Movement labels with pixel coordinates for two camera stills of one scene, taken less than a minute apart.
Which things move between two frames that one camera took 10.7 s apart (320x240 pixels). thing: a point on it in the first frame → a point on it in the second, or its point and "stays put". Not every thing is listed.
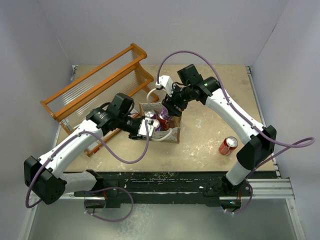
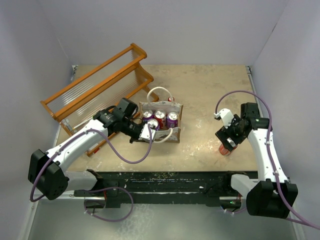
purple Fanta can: [150, 113] stays put
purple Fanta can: [164, 112] → [172, 120]
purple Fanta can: [156, 124] stays put
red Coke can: [228, 145] stays put
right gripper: [170, 102] → [224, 133]
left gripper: [135, 137] stays put
